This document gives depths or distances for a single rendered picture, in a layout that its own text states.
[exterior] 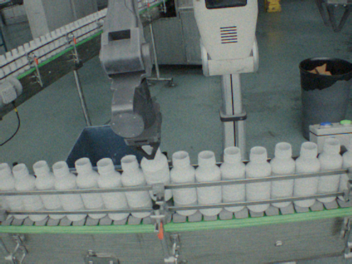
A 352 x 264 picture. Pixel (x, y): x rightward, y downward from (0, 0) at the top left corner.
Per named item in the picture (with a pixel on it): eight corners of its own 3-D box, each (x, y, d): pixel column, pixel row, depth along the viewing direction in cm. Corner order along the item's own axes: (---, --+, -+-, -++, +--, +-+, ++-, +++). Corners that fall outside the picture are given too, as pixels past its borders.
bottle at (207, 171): (221, 200, 88) (217, 146, 80) (224, 215, 82) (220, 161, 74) (198, 202, 88) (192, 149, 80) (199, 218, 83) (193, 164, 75)
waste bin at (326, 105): (303, 150, 271) (307, 77, 239) (291, 124, 310) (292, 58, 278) (354, 145, 266) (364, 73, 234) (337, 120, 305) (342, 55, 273)
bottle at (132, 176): (149, 200, 91) (136, 149, 83) (157, 214, 86) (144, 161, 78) (128, 208, 89) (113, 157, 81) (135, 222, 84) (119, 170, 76)
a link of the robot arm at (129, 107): (149, 38, 58) (101, 44, 59) (143, 78, 50) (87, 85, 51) (161, 92, 66) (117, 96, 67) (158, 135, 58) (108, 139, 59)
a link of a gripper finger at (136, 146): (134, 168, 74) (124, 138, 67) (137, 144, 79) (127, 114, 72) (166, 166, 73) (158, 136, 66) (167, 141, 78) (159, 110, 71)
